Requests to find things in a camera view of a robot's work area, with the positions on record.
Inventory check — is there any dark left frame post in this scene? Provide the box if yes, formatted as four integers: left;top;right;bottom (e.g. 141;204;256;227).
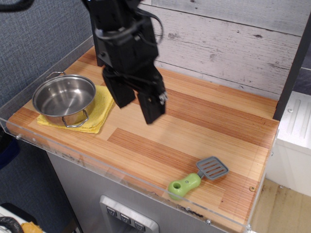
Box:
91;14;105;67

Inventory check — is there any stainless steel pot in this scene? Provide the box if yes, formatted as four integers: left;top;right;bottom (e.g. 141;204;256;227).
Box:
32;71;96;128

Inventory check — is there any dark right frame post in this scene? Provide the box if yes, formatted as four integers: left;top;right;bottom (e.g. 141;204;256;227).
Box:
273;16;311;121

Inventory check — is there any yellow black object bottom left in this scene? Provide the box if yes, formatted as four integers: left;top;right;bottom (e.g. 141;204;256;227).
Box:
0;216;43;233

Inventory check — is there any white ribbed side unit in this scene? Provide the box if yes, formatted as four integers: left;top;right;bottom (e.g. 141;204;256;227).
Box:
266;91;311;196

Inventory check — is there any yellow folded cloth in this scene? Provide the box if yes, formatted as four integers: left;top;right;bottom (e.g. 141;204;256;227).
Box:
37;85;114;134

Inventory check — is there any grey cabinet with dispenser panel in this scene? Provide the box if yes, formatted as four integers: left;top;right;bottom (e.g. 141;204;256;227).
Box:
48;153;222;233

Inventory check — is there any black sleeved cable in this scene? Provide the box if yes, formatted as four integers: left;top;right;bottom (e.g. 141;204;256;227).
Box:
0;0;35;12

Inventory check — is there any green grey toy spatula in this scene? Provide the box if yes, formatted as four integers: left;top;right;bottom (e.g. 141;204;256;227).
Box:
168;156;229;200

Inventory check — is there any dark frame post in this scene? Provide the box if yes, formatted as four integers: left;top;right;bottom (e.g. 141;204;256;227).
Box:
273;16;311;121
91;14;105;67

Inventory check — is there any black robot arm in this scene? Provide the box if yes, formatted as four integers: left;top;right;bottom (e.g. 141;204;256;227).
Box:
83;0;168;124

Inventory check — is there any clear acrylic table guard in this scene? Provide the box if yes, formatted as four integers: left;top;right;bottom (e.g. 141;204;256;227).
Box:
0;36;280;233

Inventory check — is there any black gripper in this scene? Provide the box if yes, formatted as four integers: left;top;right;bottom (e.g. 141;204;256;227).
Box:
95;18;167;124

